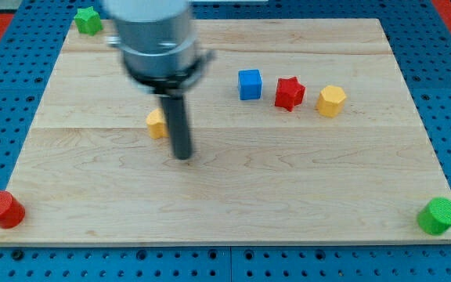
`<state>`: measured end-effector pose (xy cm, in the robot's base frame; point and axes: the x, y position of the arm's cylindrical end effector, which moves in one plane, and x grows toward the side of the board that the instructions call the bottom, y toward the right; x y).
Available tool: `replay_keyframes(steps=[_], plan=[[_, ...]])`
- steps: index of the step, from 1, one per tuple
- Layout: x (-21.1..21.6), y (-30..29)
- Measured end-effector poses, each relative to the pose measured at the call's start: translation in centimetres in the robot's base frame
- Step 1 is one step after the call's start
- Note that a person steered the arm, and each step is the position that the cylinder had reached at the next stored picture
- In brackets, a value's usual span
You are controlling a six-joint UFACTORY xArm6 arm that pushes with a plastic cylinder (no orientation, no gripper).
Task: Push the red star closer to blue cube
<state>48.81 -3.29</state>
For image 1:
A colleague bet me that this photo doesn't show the wooden board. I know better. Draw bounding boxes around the wooden board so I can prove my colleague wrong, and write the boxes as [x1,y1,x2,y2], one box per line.
[0,19,451,247]

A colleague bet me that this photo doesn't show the yellow hexagon block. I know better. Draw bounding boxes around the yellow hexagon block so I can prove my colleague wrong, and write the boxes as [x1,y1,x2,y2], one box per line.
[316,85,347,118]

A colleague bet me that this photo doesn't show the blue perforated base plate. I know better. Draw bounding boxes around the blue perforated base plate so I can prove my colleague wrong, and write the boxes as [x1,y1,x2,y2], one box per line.
[0,0,451,281]

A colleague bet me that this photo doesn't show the green cylinder block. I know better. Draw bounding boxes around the green cylinder block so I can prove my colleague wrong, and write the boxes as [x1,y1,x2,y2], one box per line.
[417,197,451,236]

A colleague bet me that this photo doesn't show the red cylinder block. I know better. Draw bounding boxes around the red cylinder block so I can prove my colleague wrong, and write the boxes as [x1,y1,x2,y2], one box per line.
[0,190,26,229]

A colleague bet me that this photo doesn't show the black pusher rod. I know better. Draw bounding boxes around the black pusher rod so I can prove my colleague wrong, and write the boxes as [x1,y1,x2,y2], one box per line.
[159,96,193,160]

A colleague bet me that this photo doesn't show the green star block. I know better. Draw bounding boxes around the green star block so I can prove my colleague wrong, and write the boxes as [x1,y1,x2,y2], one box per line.
[74,6,103,36]

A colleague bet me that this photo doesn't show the blue cube block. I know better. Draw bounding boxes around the blue cube block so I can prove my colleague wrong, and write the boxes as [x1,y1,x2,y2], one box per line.
[238,69,262,100]

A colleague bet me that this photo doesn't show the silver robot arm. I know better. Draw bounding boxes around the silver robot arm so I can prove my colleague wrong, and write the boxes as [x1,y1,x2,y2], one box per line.
[102,0,214,96]

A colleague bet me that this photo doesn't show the red star block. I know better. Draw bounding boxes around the red star block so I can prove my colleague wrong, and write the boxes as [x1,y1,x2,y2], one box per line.
[274,77,305,112]

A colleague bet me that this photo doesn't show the yellow block behind rod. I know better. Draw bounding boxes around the yellow block behind rod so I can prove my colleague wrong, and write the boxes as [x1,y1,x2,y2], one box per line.
[146,108,168,139]

